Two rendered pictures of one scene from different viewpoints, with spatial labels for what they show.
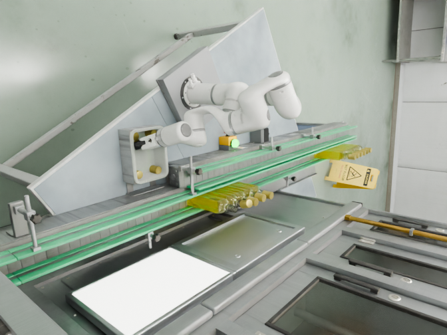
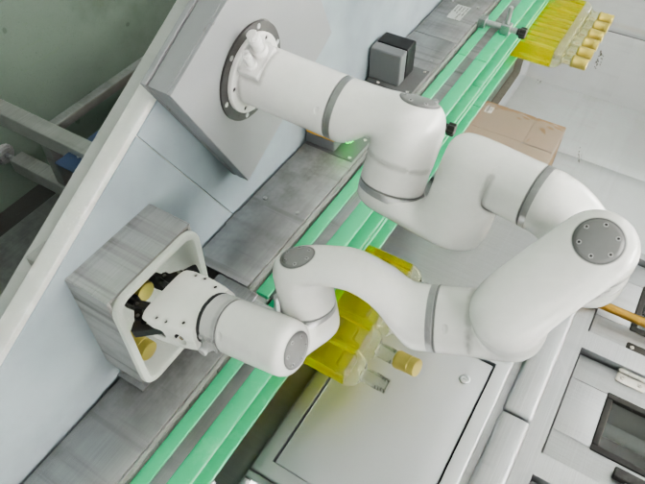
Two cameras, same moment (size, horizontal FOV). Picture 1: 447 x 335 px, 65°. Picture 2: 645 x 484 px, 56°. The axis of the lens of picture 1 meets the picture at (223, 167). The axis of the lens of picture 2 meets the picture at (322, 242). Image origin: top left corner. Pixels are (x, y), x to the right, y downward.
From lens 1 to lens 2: 1.02 m
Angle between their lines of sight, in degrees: 37
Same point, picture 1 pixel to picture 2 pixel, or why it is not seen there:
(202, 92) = (294, 108)
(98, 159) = (35, 374)
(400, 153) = not seen: outside the picture
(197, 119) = (319, 297)
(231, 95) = (395, 156)
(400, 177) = not seen: outside the picture
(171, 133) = (253, 362)
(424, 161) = not seen: outside the picture
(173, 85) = (201, 88)
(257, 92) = (542, 326)
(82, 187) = (14, 447)
